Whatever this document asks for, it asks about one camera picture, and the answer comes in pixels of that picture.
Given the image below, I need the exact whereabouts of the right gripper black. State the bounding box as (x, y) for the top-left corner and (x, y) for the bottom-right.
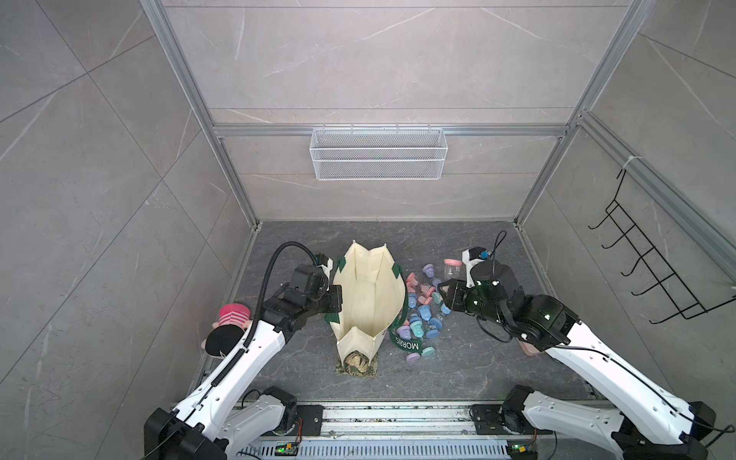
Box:
(437, 278), (507, 331)

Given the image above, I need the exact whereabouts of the pink hourglass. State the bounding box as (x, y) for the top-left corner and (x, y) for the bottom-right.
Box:
(444, 259), (464, 279)

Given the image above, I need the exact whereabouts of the cream canvas tote bag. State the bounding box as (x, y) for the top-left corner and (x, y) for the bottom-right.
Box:
(328, 241), (432, 377)

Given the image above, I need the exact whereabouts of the purple hourglass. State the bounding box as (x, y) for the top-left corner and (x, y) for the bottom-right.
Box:
(422, 264), (435, 278)

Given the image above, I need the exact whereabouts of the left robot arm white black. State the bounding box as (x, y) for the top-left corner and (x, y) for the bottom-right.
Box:
(144, 243), (342, 459)

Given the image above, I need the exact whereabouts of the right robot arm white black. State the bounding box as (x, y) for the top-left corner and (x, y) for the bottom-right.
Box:
(437, 258), (735, 459)

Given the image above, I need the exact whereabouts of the blue hourglass middle pile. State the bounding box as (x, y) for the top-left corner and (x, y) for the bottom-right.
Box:
(418, 305), (432, 321)

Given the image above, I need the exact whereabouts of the teal hourglass middle pile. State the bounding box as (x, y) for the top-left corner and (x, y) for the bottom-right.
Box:
(409, 320), (425, 338)

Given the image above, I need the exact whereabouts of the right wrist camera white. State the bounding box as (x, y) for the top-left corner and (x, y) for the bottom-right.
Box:
(461, 246), (489, 289)

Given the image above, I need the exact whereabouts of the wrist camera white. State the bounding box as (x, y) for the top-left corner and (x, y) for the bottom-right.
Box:
(461, 246), (489, 289)
(315, 253), (334, 283)

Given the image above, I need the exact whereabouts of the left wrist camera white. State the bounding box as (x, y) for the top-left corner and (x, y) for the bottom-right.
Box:
(315, 253), (334, 283)

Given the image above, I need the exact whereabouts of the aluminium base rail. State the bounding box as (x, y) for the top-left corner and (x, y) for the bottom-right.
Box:
(216, 398), (613, 459)

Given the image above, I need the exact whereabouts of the white wire mesh basket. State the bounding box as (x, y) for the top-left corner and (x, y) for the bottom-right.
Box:
(310, 128), (449, 181)

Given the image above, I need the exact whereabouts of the black wire hook rack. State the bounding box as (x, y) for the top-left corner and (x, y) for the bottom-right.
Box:
(588, 169), (735, 325)

